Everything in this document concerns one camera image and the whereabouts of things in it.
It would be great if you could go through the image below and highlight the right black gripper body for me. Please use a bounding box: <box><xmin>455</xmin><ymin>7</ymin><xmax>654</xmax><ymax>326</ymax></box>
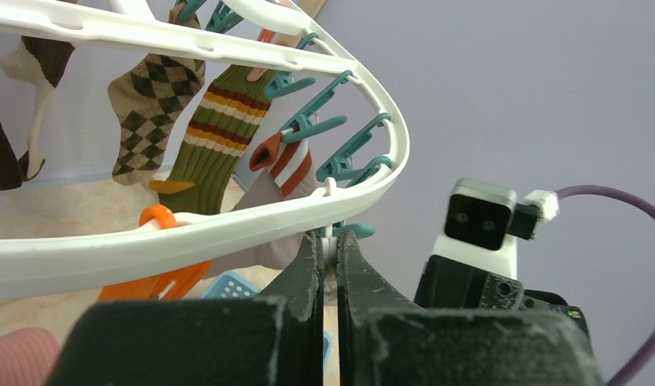
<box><xmin>414</xmin><ymin>255</ymin><xmax>590</xmax><ymax>335</ymax></box>

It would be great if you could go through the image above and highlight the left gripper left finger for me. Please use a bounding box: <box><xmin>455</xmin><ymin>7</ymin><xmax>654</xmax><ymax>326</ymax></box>
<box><xmin>47</xmin><ymin>232</ymin><xmax>323</xmax><ymax>386</ymax></box>

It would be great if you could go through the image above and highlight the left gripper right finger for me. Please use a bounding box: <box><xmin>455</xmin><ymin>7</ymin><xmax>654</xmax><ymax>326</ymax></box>
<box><xmin>336</xmin><ymin>232</ymin><xmax>604</xmax><ymax>385</ymax></box>

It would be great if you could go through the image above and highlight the white hanger clip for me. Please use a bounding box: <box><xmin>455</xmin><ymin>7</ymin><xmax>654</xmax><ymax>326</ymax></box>
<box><xmin>320</xmin><ymin>224</ymin><xmax>338</xmax><ymax>290</ymax></box>

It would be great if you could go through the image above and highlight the white round clip hanger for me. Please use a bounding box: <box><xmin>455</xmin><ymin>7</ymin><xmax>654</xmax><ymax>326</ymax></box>
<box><xmin>0</xmin><ymin>1</ymin><xmax>410</xmax><ymax>300</ymax></box>

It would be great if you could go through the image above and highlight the orange hanger clip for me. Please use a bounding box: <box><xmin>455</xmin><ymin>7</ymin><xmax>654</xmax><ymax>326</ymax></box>
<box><xmin>96</xmin><ymin>204</ymin><xmax>212</xmax><ymax>302</ymax></box>

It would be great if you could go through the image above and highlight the grey sock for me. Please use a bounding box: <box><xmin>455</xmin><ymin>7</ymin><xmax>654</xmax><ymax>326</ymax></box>
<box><xmin>204</xmin><ymin>133</ymin><xmax>319</xmax><ymax>278</ymax></box>

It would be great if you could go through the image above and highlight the green striped sock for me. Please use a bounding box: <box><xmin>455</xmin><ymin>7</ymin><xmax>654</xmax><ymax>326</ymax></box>
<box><xmin>149</xmin><ymin>65</ymin><xmax>276</xmax><ymax>215</ymax></box>

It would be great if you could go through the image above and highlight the pink patterned sock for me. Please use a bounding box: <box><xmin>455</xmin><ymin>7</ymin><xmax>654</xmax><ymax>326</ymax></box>
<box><xmin>0</xmin><ymin>327</ymin><xmax>60</xmax><ymax>386</ymax></box>

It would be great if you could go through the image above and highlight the argyle patterned sock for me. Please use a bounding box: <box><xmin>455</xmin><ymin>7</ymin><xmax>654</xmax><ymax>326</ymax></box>
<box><xmin>106</xmin><ymin>4</ymin><xmax>207</xmax><ymax>187</ymax></box>

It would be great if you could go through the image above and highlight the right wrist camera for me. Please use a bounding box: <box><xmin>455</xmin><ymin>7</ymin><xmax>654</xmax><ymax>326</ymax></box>
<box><xmin>432</xmin><ymin>178</ymin><xmax>559</xmax><ymax>279</ymax></box>

